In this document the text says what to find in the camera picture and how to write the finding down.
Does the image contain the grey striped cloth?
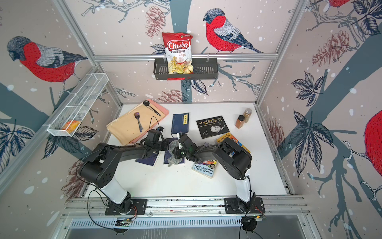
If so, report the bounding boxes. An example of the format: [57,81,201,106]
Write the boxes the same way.
[168,139,183,167]

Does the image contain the dark blue book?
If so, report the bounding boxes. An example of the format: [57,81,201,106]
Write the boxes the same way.
[164,138,185,167]
[135,153,159,166]

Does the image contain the colourful treehouse book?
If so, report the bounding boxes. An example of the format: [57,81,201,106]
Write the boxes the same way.
[192,160,217,178]

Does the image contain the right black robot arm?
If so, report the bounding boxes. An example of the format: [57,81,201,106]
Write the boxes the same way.
[175,133,256,211]

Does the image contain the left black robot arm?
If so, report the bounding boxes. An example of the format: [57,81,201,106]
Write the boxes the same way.
[79,126,166,205]

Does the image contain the blue book yellow label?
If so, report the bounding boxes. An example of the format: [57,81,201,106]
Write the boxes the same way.
[171,113,189,134]

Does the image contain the black book with face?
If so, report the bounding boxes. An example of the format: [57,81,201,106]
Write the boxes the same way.
[197,116,229,139]

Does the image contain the yellow orange treehouse book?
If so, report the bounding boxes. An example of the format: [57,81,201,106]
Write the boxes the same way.
[216,132,251,153]

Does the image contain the tan paper sheet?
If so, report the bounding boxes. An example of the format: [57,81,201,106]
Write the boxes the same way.
[106,102,167,145]

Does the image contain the iridescent purple spoon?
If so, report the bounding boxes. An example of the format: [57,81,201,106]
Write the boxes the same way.
[134,112,143,132]

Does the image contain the pink tray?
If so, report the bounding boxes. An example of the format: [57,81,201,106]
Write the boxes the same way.
[128,100,169,143]

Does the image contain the black spoon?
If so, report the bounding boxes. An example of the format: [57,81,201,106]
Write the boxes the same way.
[143,100,161,116]

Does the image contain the brown spice jar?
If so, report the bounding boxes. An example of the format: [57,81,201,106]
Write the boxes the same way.
[235,115,245,129]

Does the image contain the tan spice jar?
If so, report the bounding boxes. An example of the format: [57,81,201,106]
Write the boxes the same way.
[243,108,252,123]

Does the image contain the orange packet in shelf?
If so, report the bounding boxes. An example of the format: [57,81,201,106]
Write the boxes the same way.
[61,120,81,134]

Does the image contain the red cassava chips bag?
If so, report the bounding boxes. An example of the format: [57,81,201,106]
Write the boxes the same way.
[162,32,194,74]

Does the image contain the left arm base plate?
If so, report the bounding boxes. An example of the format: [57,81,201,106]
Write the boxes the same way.
[105,199,148,216]

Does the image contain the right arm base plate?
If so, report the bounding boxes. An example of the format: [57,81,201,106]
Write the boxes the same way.
[224,197,266,214]

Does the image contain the black cable left base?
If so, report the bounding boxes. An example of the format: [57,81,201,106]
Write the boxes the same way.
[86,189,132,234]

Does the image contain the black cable base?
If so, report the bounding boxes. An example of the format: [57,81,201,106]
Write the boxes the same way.
[86,189,132,234]
[237,209,263,239]

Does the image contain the black wall basket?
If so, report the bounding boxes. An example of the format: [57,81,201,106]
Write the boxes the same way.
[153,58,218,81]

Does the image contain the white wire shelf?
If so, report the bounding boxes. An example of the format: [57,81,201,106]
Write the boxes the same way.
[47,73,109,137]

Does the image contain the black cable right base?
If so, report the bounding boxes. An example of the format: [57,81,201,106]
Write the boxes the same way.
[237,209,263,239]

